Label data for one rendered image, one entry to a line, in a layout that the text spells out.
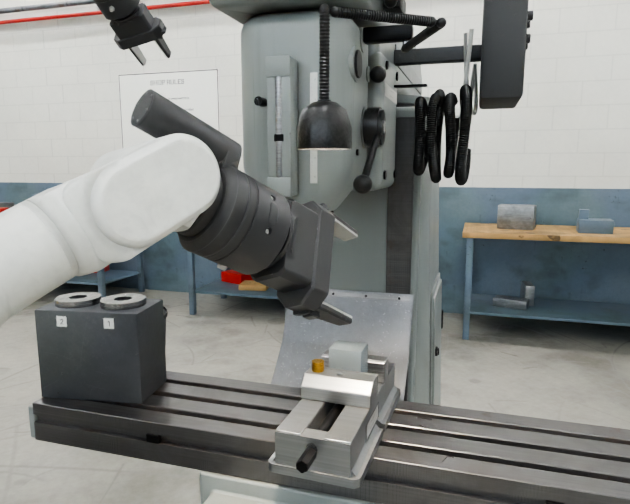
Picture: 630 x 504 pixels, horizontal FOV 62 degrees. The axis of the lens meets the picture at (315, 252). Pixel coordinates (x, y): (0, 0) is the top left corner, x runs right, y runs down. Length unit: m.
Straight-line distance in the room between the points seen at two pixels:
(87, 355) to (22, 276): 0.77
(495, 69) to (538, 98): 4.04
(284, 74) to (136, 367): 0.63
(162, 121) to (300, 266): 0.19
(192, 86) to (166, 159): 5.51
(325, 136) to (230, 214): 0.25
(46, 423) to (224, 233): 0.84
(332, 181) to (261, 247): 0.39
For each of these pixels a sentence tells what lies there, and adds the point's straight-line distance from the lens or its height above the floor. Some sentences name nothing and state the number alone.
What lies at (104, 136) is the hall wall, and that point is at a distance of 6.51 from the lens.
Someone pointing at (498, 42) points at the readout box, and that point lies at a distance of 1.13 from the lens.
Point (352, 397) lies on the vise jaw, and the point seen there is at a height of 1.00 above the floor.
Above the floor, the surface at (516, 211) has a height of 1.03.
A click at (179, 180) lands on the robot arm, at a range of 0.42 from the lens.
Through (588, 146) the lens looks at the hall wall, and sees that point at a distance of 5.18.
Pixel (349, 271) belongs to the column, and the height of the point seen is 1.13.
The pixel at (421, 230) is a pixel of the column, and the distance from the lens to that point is 1.31.
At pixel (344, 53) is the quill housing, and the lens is 0.88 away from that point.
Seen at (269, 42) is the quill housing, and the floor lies 1.58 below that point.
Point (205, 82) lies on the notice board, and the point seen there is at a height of 2.25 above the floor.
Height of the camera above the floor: 1.39
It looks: 9 degrees down
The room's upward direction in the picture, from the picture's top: straight up
